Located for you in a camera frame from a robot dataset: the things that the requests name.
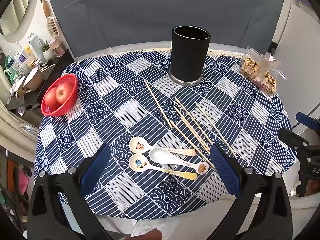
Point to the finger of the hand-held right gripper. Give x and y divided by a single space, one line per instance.
291 136
307 120

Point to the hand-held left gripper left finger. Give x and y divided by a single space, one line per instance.
96 166

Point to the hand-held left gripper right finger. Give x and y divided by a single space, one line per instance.
225 170

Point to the white spoon pig print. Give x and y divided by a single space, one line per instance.
137 145

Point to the black utensil holder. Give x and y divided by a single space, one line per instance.
190 55

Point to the person's left hand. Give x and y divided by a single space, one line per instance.
147 235

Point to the blue patterned tablecloth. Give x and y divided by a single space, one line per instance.
120 100

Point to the red plastic basket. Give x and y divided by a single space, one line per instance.
51 112

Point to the clear glass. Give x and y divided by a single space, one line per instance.
28 130

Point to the clear bag of biscuits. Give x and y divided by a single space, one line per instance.
250 66

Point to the white board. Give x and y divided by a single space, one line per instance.
295 42

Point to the red apple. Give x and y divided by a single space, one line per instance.
50 98
63 93

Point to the black shelf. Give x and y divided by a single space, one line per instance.
57 67

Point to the beige mug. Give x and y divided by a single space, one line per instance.
33 78
20 87

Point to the pink candle jar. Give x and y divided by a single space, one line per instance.
58 48

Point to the small potted plant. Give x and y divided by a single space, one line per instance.
46 51

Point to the wooden hairbrush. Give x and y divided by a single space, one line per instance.
52 27

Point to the grey fabric backdrop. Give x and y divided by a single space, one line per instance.
150 10

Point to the round wall mirror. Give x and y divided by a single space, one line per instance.
15 12

